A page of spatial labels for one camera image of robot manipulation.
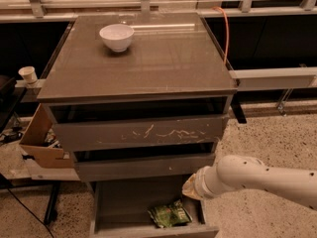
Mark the metal rail beam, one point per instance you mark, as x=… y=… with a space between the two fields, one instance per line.
x=275 y=78

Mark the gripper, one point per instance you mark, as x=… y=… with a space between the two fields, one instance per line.
x=202 y=181

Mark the green jalapeno chip bag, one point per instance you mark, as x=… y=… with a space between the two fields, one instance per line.
x=169 y=215

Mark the brown cardboard box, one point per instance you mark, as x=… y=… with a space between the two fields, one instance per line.
x=34 y=143

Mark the grey middle drawer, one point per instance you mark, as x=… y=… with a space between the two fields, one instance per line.
x=144 y=162

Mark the black stand leg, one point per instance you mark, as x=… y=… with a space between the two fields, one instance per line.
x=51 y=213

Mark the grey drawer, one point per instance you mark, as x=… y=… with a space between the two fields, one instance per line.
x=142 y=124
x=121 y=209
x=144 y=162

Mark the grey top drawer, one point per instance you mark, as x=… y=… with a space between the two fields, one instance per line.
x=142 y=124

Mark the grey drawer cabinet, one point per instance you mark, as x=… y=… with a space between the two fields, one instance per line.
x=171 y=57

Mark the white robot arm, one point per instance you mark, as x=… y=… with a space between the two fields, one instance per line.
x=233 y=173

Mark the grey bottom drawer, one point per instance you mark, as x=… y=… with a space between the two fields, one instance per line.
x=121 y=209

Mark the white ceramic bowl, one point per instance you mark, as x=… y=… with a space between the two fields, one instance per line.
x=117 y=37

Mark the white paper cup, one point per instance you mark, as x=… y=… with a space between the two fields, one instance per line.
x=28 y=73

